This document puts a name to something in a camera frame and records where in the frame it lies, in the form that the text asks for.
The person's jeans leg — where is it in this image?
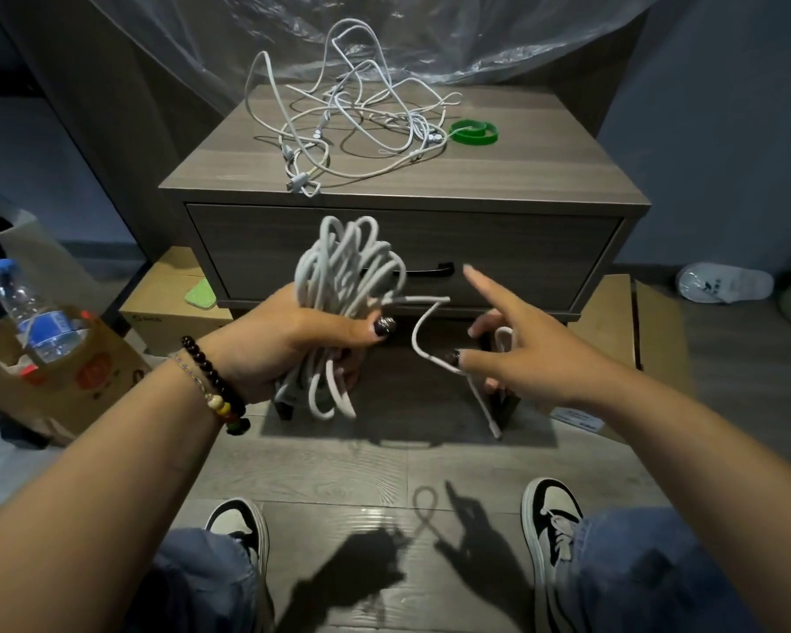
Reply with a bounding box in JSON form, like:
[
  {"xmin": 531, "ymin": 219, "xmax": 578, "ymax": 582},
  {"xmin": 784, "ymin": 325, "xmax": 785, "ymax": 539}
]
[
  {"xmin": 552, "ymin": 506, "xmax": 769, "ymax": 633},
  {"xmin": 124, "ymin": 527, "xmax": 269, "ymax": 633}
]

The person's right hand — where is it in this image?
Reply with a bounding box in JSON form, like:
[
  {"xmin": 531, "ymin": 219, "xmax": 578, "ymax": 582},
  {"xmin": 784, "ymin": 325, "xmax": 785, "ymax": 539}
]
[{"xmin": 453, "ymin": 264, "xmax": 611, "ymax": 413}]

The person's left black white sneaker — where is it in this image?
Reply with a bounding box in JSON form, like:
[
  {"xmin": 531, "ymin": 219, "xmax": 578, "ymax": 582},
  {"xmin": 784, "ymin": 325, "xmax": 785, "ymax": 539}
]
[{"xmin": 203, "ymin": 497, "xmax": 272, "ymax": 590}]

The black bead bracelet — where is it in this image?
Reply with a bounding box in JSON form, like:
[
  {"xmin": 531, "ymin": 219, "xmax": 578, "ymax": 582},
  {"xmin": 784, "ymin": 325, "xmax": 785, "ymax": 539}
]
[{"xmin": 179, "ymin": 335, "xmax": 252, "ymax": 437}]

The green silicone wristband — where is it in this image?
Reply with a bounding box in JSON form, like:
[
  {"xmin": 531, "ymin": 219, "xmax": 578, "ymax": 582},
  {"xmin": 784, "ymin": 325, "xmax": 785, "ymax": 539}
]
[{"xmin": 449, "ymin": 118, "xmax": 501, "ymax": 146}]

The plastic water bottle blue cap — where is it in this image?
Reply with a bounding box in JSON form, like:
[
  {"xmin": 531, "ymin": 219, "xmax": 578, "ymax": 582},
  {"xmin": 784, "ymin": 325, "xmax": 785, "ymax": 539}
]
[{"xmin": 0, "ymin": 258, "xmax": 91, "ymax": 364}]

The person's left forearm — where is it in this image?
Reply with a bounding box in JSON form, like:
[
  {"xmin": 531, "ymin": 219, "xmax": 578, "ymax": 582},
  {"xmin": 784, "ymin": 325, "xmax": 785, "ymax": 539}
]
[{"xmin": 0, "ymin": 352, "xmax": 237, "ymax": 633}]

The open brown cardboard box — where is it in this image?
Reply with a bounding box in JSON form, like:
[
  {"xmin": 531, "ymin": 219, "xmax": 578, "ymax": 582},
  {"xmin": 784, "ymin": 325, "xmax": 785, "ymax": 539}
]
[{"xmin": 550, "ymin": 274, "xmax": 697, "ymax": 446}]

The black drawer handle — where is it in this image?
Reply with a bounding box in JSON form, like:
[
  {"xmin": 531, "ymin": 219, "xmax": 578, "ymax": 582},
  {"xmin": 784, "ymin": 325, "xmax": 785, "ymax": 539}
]
[{"xmin": 361, "ymin": 261, "xmax": 456, "ymax": 278}]

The grey paper bag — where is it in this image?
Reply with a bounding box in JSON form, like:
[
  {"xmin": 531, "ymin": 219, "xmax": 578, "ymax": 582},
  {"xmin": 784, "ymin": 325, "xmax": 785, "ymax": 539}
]
[{"xmin": 0, "ymin": 193, "xmax": 108, "ymax": 312}]

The person's left hand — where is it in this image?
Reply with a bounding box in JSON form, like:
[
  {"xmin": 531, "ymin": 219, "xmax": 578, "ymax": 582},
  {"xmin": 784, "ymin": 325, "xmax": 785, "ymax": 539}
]
[{"xmin": 200, "ymin": 283, "xmax": 397, "ymax": 407}]

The person's left jeans leg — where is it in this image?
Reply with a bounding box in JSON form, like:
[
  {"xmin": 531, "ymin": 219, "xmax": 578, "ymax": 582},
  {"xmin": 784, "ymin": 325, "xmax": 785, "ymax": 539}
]
[{"xmin": 124, "ymin": 527, "xmax": 269, "ymax": 633}]

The brown printed paper bag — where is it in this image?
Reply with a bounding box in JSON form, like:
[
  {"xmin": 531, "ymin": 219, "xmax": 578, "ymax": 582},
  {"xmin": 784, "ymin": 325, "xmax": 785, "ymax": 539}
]
[{"xmin": 0, "ymin": 306, "xmax": 153, "ymax": 449}]

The person's black white sneaker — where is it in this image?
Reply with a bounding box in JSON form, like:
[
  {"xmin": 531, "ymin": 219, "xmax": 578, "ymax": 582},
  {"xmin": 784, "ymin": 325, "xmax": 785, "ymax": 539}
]
[
  {"xmin": 520, "ymin": 477, "xmax": 585, "ymax": 633},
  {"xmin": 203, "ymin": 497, "xmax": 272, "ymax": 590}
]

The tangle of white cables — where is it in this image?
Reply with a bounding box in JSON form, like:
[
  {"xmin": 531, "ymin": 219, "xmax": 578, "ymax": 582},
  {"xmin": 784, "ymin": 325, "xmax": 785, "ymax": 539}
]
[{"xmin": 244, "ymin": 18, "xmax": 466, "ymax": 197}]

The cardboard box with green sticker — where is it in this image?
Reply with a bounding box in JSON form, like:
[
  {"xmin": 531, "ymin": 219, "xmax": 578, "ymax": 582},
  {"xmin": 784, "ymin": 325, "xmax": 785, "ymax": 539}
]
[{"xmin": 119, "ymin": 246, "xmax": 236, "ymax": 357}]

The grey nightstand drawer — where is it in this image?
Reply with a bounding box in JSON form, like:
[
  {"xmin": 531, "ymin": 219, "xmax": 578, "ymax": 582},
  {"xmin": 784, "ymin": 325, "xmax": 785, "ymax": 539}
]
[{"xmin": 186, "ymin": 203, "xmax": 624, "ymax": 312}]

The clear plastic sheet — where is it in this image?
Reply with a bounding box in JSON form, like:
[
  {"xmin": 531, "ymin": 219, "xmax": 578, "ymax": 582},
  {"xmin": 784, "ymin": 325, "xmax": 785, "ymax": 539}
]
[{"xmin": 82, "ymin": 0, "xmax": 668, "ymax": 119}]

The person's right jeans leg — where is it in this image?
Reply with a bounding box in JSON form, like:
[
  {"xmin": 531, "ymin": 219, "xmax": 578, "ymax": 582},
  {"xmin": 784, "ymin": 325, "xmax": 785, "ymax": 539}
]
[{"xmin": 552, "ymin": 506, "xmax": 769, "ymax": 633}]

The grey wooden nightstand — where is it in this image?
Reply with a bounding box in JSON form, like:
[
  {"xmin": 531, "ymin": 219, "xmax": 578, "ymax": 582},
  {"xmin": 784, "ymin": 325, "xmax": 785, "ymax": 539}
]
[{"xmin": 160, "ymin": 82, "xmax": 653, "ymax": 430}]

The white slipper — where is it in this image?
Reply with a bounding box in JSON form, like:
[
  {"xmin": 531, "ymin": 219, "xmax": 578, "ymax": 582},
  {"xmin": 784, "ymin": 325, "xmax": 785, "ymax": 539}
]
[{"xmin": 675, "ymin": 261, "xmax": 776, "ymax": 306}]

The white cable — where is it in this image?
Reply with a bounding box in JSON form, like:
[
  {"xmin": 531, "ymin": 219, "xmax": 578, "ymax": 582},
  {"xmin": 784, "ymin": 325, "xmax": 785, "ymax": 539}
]
[{"xmin": 273, "ymin": 215, "xmax": 517, "ymax": 441}]

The person's right forearm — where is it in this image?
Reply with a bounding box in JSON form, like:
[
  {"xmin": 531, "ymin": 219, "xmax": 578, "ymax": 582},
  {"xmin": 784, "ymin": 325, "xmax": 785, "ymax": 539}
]
[{"xmin": 570, "ymin": 362, "xmax": 791, "ymax": 633}]

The silver chain bracelet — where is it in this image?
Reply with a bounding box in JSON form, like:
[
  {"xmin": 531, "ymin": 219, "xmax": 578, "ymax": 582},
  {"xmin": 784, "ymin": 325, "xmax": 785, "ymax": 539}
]
[{"xmin": 167, "ymin": 350, "xmax": 220, "ymax": 408}]

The person's right black white sneaker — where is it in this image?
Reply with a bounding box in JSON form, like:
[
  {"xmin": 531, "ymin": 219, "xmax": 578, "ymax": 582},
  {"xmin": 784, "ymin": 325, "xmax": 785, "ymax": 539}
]
[{"xmin": 520, "ymin": 477, "xmax": 585, "ymax": 633}]

